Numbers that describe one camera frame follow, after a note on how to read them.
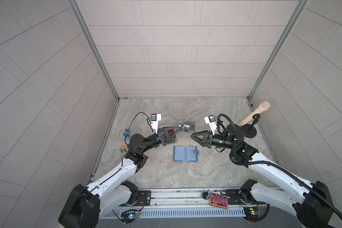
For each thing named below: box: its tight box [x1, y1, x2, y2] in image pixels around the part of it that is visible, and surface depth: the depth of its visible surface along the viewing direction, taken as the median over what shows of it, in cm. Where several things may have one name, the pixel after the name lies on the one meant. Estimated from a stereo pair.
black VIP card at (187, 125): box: [177, 120, 196, 133], surface depth 65 cm
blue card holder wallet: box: [172, 145, 200, 162], surface depth 87 cm
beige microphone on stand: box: [240, 101, 271, 126], surface depth 81 cm
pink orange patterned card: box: [209, 192, 229, 209], surface depth 71 cm
